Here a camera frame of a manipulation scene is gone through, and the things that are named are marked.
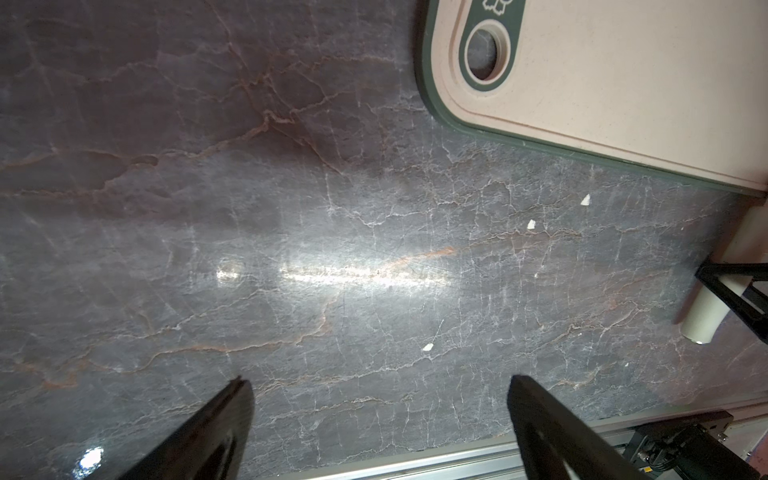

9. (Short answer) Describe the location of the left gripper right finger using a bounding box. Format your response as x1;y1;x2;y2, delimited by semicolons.
507;375;645;479

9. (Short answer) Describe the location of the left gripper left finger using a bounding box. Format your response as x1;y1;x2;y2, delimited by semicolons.
121;377;255;479

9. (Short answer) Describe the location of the aluminium front rail frame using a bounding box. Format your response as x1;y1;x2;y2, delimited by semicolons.
283;392;767;479

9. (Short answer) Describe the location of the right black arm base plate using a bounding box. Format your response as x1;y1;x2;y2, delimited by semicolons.
623;410;764;480

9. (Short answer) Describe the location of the beige cutting board green rim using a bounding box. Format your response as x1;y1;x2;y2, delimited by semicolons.
416;1;767;196

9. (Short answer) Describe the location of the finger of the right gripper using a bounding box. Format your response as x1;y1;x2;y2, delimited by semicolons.
695;261;767;343

